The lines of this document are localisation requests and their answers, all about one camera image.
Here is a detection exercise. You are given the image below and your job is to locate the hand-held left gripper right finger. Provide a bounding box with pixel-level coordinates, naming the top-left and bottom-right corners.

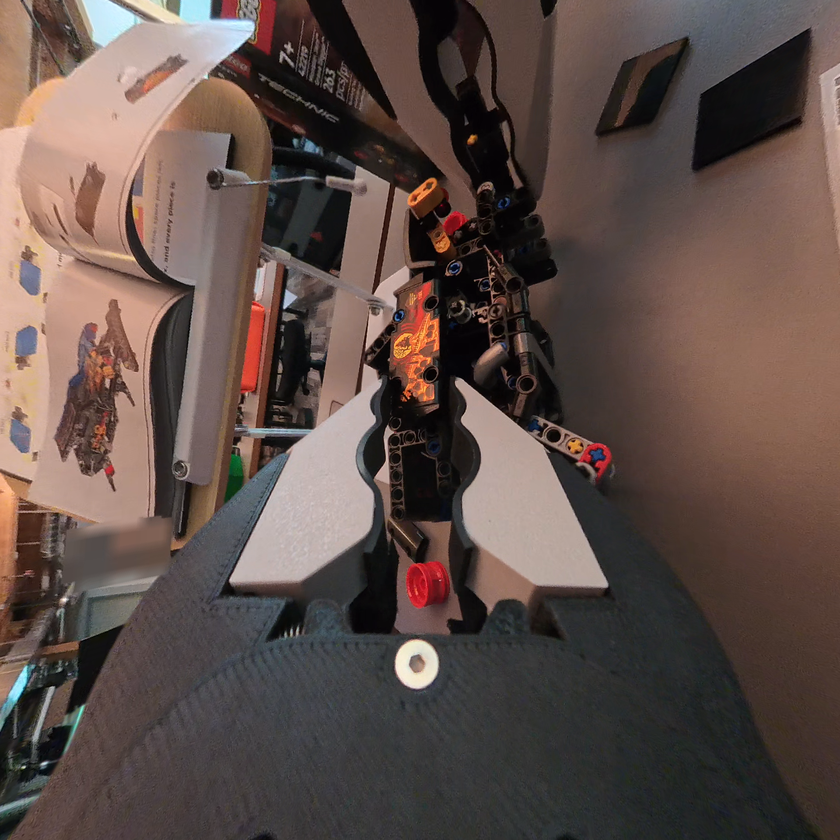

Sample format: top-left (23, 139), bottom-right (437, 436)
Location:
top-left (449, 378), bottom-right (611, 601)

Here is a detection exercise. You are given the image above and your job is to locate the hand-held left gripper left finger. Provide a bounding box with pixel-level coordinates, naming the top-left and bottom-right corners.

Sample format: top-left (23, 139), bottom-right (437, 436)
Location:
top-left (228, 381), bottom-right (396, 603)

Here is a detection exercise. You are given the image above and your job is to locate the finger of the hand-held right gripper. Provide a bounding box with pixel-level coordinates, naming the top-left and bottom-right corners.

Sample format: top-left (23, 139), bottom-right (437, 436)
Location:
top-left (459, 0), bottom-right (559, 201)
top-left (341, 0), bottom-right (476, 194)

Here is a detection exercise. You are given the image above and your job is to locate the blue black toy brick truck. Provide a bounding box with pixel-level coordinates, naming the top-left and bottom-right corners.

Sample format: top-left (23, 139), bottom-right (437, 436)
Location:
top-left (364, 176), bottom-right (616, 559)

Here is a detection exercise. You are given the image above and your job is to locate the black flame sticker brick panel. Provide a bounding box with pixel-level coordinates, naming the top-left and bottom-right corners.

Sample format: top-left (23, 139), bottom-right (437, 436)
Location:
top-left (387, 279), bottom-right (442, 413)

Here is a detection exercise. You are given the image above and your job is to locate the printed task sheet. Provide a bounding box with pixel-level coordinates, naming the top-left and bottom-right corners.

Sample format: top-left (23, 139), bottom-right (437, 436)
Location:
top-left (0, 125), bottom-right (53, 480)

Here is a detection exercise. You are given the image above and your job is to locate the brick set box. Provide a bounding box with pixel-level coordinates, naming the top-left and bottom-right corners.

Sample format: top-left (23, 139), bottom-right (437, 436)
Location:
top-left (210, 0), bottom-right (450, 188)

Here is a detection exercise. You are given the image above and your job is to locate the black square tile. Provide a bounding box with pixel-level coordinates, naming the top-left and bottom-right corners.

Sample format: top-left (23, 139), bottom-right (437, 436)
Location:
top-left (594, 36), bottom-right (690, 137)
top-left (691, 28), bottom-right (812, 172)

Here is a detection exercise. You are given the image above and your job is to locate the red wheel rim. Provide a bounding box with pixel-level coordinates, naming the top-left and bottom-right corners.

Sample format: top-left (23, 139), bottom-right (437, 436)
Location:
top-left (406, 561), bottom-right (452, 608)

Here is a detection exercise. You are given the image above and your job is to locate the black office chair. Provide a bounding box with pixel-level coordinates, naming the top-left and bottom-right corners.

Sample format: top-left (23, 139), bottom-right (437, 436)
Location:
top-left (272, 318), bottom-right (329, 411)

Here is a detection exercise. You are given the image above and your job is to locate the instruction booklet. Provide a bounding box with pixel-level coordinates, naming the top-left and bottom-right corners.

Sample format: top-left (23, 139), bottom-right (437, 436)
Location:
top-left (18, 18), bottom-right (257, 526)

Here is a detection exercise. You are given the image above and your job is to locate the orange case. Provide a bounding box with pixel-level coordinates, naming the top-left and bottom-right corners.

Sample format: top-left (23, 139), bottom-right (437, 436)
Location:
top-left (239, 301), bottom-right (266, 395)

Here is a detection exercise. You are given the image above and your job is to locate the white book stand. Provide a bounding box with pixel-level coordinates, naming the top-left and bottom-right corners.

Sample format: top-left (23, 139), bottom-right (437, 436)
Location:
top-left (13, 75), bottom-right (408, 546)

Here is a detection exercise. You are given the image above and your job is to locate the sticker sheet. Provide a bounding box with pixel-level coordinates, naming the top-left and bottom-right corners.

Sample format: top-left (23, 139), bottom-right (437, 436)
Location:
top-left (819, 62), bottom-right (840, 240)

